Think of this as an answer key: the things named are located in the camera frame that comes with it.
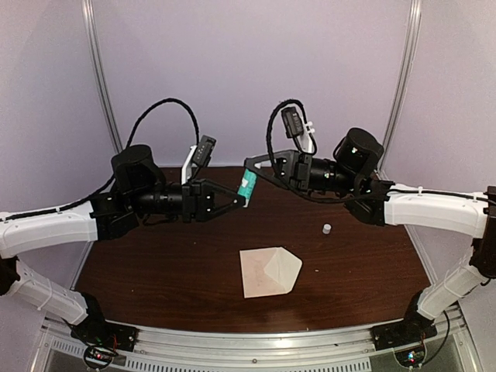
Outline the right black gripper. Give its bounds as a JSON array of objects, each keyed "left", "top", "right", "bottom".
[{"left": 243, "top": 150, "right": 359, "bottom": 194}]

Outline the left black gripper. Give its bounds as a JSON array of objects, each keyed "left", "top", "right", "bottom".
[{"left": 129, "top": 178, "right": 246, "bottom": 224}]

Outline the green white glue stick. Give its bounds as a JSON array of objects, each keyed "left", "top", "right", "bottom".
[{"left": 237, "top": 169, "right": 257, "bottom": 208}]

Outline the white glue stick cap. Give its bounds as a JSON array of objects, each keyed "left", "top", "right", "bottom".
[{"left": 322, "top": 223, "right": 332, "bottom": 235}]

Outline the beige envelope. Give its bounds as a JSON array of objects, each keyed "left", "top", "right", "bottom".
[{"left": 239, "top": 246, "right": 303, "bottom": 298}]

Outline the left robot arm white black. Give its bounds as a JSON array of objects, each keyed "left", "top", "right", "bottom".
[{"left": 1, "top": 144, "right": 246, "bottom": 344}]

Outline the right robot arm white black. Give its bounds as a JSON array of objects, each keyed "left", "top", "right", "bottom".
[{"left": 244, "top": 128, "right": 495, "bottom": 343}]

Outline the right black braided cable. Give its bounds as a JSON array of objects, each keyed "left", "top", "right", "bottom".
[{"left": 264, "top": 98, "right": 321, "bottom": 175}]

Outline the black braided cable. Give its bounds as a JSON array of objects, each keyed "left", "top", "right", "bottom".
[
  {"left": 264, "top": 98, "right": 321, "bottom": 175},
  {"left": 57, "top": 98, "right": 201, "bottom": 202}
]

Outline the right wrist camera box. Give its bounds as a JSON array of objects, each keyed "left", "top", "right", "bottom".
[{"left": 281, "top": 107, "right": 317, "bottom": 155}]

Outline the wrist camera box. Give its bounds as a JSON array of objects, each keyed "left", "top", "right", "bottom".
[
  {"left": 181, "top": 135, "right": 217, "bottom": 184},
  {"left": 281, "top": 107, "right": 317, "bottom": 155}
]

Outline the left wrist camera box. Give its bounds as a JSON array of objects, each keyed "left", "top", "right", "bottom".
[{"left": 181, "top": 135, "right": 217, "bottom": 184}]

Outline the left black braided cable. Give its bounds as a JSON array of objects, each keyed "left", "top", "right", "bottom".
[{"left": 57, "top": 98, "right": 201, "bottom": 202}]

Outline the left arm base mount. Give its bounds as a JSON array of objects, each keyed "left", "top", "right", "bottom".
[{"left": 65, "top": 322, "right": 139, "bottom": 371}]

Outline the right aluminium frame post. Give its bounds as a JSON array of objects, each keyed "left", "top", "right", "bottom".
[{"left": 378, "top": 0, "right": 422, "bottom": 173}]

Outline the aluminium frame post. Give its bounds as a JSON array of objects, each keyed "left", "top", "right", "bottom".
[
  {"left": 378, "top": 0, "right": 422, "bottom": 173},
  {"left": 81, "top": 0, "right": 123, "bottom": 153}
]

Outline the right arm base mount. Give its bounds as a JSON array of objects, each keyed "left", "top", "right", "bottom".
[{"left": 370, "top": 320, "right": 438, "bottom": 370}]

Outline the left aluminium frame post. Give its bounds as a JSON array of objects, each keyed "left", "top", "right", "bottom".
[{"left": 81, "top": 0, "right": 123, "bottom": 153}]

